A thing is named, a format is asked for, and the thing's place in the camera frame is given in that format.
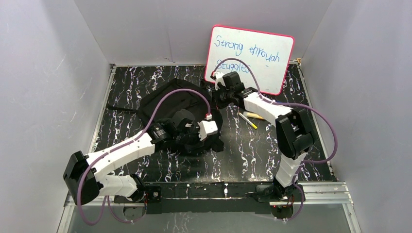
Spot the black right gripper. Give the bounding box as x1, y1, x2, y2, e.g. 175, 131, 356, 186
210, 84, 234, 110

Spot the black backpack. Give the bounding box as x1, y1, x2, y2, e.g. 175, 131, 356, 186
106, 79, 224, 154

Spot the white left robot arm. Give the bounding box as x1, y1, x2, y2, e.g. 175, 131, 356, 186
63, 109, 217, 206

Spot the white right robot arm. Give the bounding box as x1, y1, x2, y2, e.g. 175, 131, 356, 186
211, 71, 315, 201

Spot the orange highlighter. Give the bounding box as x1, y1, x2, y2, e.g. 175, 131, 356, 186
243, 111, 265, 120

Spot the white yellow marker pen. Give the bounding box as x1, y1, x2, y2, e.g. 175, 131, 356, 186
238, 113, 258, 130

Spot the pink framed whiteboard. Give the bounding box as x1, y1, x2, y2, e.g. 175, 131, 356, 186
204, 25, 294, 95

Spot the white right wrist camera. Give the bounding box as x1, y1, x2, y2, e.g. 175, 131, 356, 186
210, 71, 225, 90

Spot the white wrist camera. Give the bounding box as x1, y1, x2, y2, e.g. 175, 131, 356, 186
198, 114, 218, 141
210, 71, 225, 90

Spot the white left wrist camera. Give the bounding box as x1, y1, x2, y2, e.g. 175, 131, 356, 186
198, 114, 218, 141

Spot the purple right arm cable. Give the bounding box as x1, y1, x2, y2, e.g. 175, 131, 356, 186
210, 58, 339, 222

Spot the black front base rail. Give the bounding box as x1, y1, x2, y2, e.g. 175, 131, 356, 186
147, 182, 274, 215

